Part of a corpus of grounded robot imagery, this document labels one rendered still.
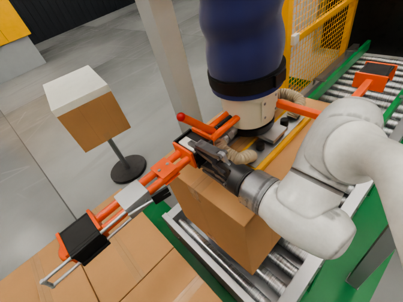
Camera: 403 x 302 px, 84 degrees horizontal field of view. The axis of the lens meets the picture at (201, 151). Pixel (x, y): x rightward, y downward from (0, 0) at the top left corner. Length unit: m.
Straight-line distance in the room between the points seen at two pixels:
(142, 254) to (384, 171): 1.14
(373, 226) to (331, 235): 1.54
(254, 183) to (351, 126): 0.20
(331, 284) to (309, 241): 1.30
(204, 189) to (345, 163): 0.42
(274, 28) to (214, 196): 0.46
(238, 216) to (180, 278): 0.62
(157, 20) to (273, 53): 1.08
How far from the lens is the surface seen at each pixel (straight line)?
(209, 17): 0.59
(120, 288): 1.29
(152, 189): 0.58
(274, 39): 0.62
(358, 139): 0.40
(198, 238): 1.22
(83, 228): 0.59
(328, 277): 1.75
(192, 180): 0.74
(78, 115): 1.82
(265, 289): 1.18
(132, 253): 1.33
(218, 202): 0.67
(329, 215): 0.45
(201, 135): 0.65
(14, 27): 7.70
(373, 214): 2.03
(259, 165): 0.71
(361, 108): 0.46
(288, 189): 0.45
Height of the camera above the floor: 1.64
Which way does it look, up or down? 43 degrees down
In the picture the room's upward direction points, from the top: 17 degrees counter-clockwise
